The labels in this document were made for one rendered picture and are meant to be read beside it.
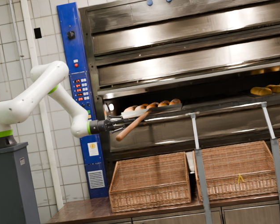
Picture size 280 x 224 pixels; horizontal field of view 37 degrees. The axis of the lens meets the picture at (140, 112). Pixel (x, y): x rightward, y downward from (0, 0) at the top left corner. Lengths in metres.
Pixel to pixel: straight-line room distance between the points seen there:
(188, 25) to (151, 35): 0.29
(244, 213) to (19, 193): 1.43
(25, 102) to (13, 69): 1.30
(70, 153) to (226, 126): 1.27
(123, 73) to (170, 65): 0.38
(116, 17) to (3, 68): 1.02
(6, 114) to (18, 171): 0.32
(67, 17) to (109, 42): 0.38
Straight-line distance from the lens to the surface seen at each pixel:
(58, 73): 2.48
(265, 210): 2.88
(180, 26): 3.29
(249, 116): 3.31
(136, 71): 3.28
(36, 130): 3.52
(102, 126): 2.73
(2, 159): 2.36
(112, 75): 3.31
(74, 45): 3.37
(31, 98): 2.31
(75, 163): 3.46
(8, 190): 2.39
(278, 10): 3.35
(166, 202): 2.89
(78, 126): 2.75
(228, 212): 2.85
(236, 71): 3.12
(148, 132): 3.31
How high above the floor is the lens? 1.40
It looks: 3 degrees down
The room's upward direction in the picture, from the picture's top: 9 degrees counter-clockwise
